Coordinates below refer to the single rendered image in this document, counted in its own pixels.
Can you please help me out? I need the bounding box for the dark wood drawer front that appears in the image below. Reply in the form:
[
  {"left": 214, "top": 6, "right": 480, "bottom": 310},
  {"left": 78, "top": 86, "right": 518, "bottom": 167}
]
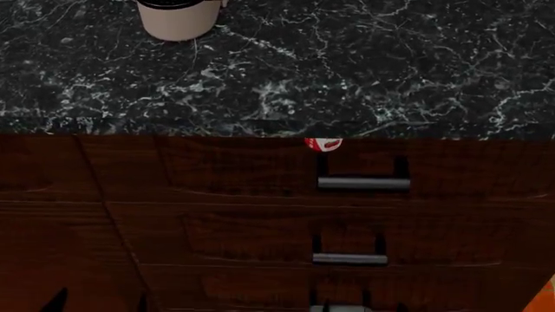
[
  {"left": 102, "top": 200, "right": 555, "bottom": 270},
  {"left": 134, "top": 262, "right": 555, "bottom": 312}
]

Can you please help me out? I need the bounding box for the long grey bar drawer handle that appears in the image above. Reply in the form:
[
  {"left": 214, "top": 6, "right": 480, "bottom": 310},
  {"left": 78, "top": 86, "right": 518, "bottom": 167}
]
[{"left": 316, "top": 154, "right": 412, "bottom": 192}]

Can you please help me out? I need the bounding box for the white cylindrical container black rim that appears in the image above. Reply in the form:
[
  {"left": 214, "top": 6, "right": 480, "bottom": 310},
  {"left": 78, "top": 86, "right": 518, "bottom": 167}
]
[{"left": 135, "top": 0, "right": 230, "bottom": 42}]

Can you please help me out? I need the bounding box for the dark wood drawer with sticker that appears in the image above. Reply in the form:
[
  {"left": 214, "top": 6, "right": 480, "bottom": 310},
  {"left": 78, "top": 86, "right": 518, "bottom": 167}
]
[{"left": 75, "top": 135, "right": 555, "bottom": 207}]

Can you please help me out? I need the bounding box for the dark wood cabinet side panel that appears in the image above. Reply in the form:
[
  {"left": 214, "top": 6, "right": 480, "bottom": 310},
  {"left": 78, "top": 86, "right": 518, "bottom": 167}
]
[{"left": 0, "top": 133, "right": 148, "bottom": 312}]

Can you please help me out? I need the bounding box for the orange object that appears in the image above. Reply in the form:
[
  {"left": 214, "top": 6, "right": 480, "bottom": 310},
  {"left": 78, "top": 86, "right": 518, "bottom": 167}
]
[{"left": 519, "top": 274, "right": 555, "bottom": 312}]

